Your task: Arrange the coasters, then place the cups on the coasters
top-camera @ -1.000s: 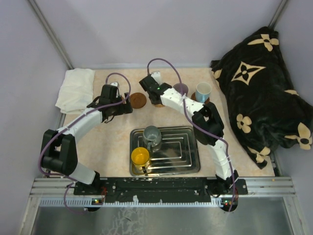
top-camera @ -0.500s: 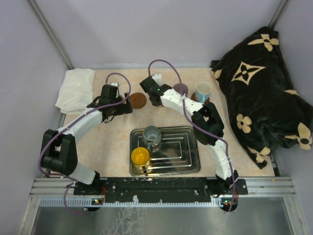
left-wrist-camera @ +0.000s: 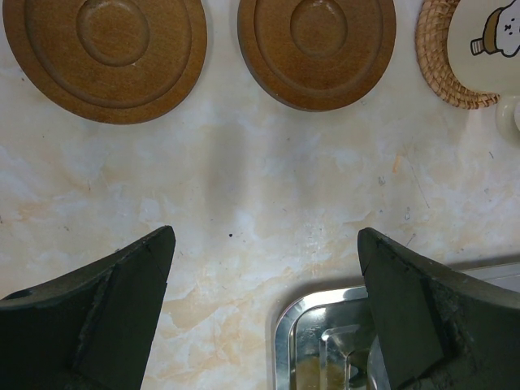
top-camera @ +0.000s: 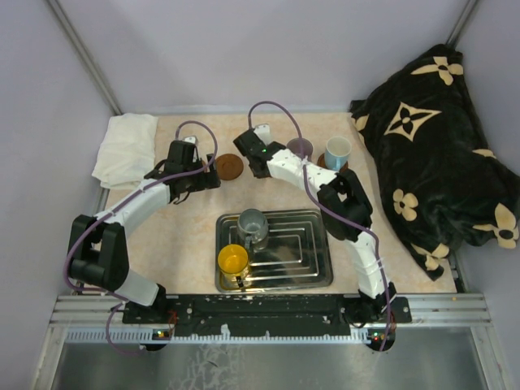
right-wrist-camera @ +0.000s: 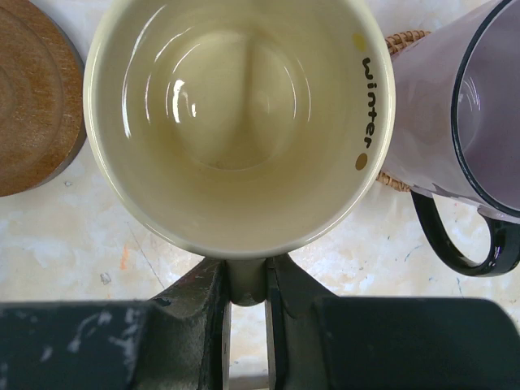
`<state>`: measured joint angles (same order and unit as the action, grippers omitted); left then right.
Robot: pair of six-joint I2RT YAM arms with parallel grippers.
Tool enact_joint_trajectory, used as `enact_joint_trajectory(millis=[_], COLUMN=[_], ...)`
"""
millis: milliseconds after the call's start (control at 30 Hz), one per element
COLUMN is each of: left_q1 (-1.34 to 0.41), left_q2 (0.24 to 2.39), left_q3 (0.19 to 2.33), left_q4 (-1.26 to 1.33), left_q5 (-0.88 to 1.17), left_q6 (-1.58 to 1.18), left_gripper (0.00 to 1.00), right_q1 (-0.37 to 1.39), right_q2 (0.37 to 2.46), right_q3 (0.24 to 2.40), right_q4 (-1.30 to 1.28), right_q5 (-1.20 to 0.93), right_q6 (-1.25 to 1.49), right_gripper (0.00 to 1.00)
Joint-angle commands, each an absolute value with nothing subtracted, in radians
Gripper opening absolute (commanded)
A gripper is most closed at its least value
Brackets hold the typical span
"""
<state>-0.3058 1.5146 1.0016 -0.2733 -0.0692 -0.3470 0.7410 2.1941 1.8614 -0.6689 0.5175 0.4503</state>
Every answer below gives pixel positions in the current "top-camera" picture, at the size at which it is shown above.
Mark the reddish brown wooden coaster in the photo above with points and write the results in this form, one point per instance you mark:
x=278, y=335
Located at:
x=229, y=166

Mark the metal serving tray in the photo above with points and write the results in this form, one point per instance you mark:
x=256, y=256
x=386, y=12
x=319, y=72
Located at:
x=294, y=255

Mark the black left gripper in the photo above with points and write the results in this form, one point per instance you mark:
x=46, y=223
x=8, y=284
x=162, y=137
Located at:
x=208, y=179

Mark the black floral blanket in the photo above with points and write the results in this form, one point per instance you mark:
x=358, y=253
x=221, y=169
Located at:
x=440, y=184

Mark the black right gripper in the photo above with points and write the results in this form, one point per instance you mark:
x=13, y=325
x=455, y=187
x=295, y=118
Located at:
x=261, y=176

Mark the white and blue mug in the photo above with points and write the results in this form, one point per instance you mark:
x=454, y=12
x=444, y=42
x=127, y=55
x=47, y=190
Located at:
x=338, y=149

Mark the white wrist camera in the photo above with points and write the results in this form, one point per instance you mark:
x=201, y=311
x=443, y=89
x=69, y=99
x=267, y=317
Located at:
x=263, y=131
x=191, y=139

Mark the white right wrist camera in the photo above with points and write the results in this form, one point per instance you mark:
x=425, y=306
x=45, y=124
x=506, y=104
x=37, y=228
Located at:
x=263, y=131

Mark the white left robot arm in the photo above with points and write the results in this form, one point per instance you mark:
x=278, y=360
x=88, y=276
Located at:
x=98, y=251

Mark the white folded cloth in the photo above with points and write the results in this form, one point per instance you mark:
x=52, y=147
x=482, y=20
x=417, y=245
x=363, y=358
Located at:
x=127, y=151

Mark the purple translucent cup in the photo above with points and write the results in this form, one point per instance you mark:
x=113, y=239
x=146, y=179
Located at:
x=301, y=147

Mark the yellow mug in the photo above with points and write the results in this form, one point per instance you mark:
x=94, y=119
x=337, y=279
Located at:
x=233, y=263

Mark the grey mug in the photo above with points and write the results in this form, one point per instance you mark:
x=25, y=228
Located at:
x=252, y=227

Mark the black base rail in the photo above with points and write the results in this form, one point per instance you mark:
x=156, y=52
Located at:
x=281, y=317

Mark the dark brown wooden coaster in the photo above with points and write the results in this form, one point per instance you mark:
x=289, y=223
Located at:
x=321, y=163

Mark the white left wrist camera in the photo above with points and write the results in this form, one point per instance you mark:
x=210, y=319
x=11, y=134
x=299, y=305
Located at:
x=191, y=139

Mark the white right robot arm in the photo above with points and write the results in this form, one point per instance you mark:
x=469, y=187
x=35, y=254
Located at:
x=345, y=208

